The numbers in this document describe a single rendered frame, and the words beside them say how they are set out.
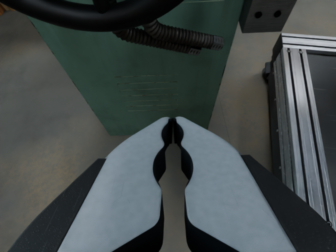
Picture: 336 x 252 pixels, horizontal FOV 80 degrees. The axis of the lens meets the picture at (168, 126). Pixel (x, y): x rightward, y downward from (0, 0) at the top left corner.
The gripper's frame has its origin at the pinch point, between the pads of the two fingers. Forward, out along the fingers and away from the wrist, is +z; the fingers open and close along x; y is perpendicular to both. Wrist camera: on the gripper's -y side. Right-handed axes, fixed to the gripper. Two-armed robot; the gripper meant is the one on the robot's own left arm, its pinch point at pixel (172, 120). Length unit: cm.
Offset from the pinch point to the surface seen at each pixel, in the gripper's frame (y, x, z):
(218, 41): 0.7, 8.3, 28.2
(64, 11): -5.5, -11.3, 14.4
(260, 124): 44, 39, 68
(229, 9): -3.9, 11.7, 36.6
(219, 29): 0.0, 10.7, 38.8
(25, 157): 50, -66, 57
